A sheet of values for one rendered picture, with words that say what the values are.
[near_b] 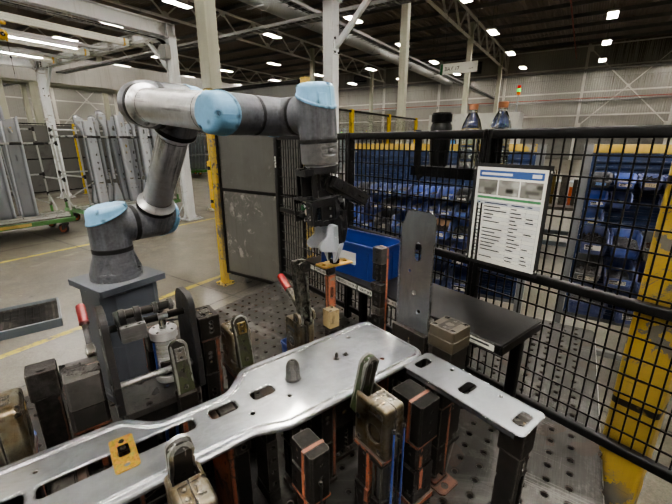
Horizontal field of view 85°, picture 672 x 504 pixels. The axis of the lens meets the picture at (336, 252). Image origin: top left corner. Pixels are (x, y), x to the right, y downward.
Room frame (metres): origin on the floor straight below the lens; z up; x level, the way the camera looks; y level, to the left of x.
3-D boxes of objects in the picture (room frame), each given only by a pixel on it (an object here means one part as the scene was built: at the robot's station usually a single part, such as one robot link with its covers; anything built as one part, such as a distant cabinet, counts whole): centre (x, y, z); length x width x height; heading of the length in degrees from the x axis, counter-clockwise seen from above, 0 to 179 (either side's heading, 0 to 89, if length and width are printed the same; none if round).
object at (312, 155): (0.77, 0.03, 1.49); 0.08 x 0.08 x 0.05
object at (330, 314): (0.94, 0.01, 0.88); 0.04 x 0.04 x 0.36; 38
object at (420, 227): (0.95, -0.22, 1.17); 0.12 x 0.01 x 0.34; 38
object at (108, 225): (1.12, 0.70, 1.27); 0.13 x 0.12 x 0.14; 142
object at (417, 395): (0.69, -0.18, 0.84); 0.11 x 0.10 x 0.28; 38
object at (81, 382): (0.64, 0.51, 0.89); 0.13 x 0.11 x 0.38; 38
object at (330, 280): (0.98, 0.02, 0.95); 0.03 x 0.01 x 0.50; 128
